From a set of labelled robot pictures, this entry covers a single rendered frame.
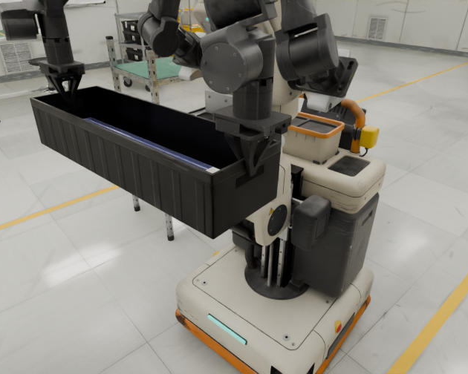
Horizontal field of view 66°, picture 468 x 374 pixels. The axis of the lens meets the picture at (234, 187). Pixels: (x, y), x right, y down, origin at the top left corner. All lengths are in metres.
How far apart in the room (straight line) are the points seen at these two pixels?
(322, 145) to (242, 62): 0.85
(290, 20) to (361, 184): 0.63
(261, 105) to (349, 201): 0.76
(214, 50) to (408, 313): 1.71
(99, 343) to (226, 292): 0.62
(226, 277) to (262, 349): 0.35
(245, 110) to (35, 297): 1.75
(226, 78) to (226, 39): 0.04
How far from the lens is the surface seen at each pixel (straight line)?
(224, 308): 1.44
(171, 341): 1.72
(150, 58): 1.77
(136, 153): 0.63
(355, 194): 1.20
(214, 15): 0.51
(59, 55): 0.95
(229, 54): 0.42
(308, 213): 1.11
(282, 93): 0.89
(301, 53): 0.72
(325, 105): 0.84
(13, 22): 0.93
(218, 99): 0.99
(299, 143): 1.28
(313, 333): 1.40
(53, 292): 2.09
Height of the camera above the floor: 1.37
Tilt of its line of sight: 30 degrees down
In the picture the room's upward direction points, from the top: straight up
